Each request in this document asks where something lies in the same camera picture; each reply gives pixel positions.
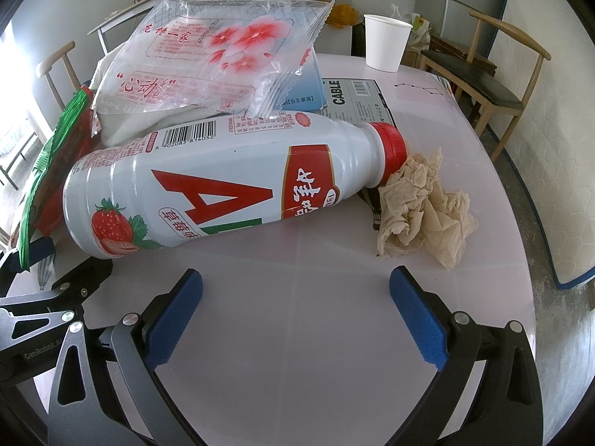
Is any yellow plastic bag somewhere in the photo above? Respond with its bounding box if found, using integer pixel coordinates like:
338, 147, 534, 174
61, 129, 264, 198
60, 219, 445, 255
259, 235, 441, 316
330, 4, 363, 29

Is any white paper cup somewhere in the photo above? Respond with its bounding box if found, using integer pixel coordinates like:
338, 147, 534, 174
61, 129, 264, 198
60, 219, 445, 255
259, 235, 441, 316
364, 14, 414, 72

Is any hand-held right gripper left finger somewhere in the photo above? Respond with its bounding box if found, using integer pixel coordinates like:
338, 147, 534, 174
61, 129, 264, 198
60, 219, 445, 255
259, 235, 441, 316
48, 268, 205, 446

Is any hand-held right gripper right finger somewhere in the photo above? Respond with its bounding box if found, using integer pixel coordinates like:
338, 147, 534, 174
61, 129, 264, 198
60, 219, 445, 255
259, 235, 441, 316
389, 266, 544, 446

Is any blue packet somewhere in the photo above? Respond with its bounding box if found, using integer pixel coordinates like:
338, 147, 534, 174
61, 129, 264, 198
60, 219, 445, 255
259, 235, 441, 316
274, 53, 333, 112

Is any white mattress blue edge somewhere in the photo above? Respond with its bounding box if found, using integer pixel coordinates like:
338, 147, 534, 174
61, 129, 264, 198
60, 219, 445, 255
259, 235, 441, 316
479, 0, 595, 289

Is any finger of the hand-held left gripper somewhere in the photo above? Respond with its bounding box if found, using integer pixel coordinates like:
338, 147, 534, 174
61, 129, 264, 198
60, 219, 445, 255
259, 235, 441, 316
0, 260, 113, 335
0, 238, 54, 284

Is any white green shopping bag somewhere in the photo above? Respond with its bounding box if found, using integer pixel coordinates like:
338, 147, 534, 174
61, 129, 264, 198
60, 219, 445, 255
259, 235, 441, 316
408, 13, 434, 50

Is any brown tissue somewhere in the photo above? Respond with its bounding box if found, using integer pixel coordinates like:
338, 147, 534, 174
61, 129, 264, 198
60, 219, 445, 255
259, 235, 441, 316
374, 147, 479, 270

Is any clear flower print plastic bag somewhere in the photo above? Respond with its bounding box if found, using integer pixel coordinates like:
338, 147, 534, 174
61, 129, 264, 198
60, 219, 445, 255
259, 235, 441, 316
90, 0, 339, 119

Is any wooden chair dark cushion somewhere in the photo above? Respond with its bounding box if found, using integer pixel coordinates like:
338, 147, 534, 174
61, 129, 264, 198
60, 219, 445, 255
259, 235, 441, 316
421, 9, 551, 154

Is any grey cable box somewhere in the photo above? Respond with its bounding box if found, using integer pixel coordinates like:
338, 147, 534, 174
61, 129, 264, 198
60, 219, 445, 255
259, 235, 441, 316
321, 77, 396, 124

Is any plain wooden chair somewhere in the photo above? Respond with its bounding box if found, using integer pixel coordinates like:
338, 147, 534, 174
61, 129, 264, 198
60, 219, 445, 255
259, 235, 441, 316
36, 41, 83, 110

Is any white milk bottle red cap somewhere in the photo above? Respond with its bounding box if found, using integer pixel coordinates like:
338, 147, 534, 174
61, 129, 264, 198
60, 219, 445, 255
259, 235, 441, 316
62, 110, 410, 259

